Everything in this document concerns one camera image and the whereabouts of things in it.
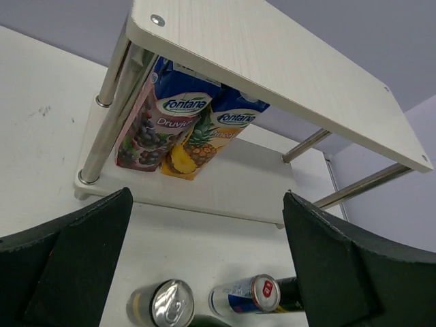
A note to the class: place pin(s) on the aluminium frame rail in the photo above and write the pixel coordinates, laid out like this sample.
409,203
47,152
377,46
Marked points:
335,184

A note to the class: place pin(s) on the green glass bottle short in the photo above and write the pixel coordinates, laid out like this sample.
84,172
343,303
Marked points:
291,301

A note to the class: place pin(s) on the yellow pineapple juice carton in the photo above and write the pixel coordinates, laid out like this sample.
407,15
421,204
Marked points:
230,112

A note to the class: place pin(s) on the white two-tier shelf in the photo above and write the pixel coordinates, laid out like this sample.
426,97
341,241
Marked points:
255,48

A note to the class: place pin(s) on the blue silver energy can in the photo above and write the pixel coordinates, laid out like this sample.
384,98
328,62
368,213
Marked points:
256,294

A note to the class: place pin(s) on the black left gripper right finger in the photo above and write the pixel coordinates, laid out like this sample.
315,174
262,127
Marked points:
348,276

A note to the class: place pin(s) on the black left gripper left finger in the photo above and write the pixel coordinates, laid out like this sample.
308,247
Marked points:
59,273

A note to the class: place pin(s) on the black yellow soda can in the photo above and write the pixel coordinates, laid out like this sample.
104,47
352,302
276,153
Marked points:
165,304

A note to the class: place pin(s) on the purple grape juice carton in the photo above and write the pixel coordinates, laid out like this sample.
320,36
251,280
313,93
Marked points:
168,106

